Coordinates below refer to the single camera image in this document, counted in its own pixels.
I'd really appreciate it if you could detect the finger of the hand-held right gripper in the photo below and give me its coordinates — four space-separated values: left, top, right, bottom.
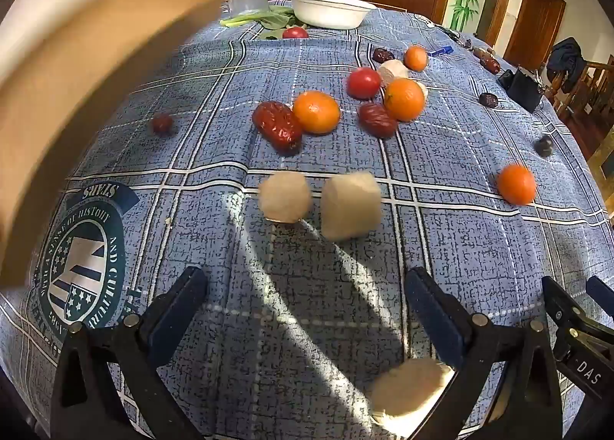
542 276 592 360
586 275 614 326

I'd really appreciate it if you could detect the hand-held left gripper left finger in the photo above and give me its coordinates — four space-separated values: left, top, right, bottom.
50 266 209 440

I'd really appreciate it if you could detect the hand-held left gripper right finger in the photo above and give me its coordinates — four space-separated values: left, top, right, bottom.
405 266 564 440

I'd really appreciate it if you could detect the large white yam piece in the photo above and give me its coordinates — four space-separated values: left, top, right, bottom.
320 171 383 242

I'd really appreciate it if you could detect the round white yam piece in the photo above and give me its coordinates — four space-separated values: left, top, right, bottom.
258 172 312 224

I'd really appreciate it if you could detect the large red jujube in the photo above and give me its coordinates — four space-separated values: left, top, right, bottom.
252 101 304 156

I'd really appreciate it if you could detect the brown cardboard box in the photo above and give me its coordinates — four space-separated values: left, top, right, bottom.
0 0 231 287

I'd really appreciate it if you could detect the blue plaid tablecloth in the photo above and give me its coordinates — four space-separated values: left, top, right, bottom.
0 0 614 440

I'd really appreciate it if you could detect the wooden chair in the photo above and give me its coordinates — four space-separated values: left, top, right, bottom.
542 56 614 124

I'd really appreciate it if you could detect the black pouch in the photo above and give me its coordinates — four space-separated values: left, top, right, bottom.
498 66 545 113

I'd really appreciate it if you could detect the dark jacket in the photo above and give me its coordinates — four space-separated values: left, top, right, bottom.
547 37 588 81

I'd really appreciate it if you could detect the small orange tangerine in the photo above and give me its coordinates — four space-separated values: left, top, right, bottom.
403 45 429 72

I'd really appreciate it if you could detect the key bunch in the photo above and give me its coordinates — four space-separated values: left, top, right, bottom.
448 27 495 59

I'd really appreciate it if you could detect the brown wooden door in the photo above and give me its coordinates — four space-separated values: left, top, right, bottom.
503 0 567 71

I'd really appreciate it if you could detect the green leafy vegetable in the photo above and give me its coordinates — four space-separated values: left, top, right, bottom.
220 7 308 40

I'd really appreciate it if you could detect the white bowl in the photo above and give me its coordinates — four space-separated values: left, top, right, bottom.
284 0 377 29

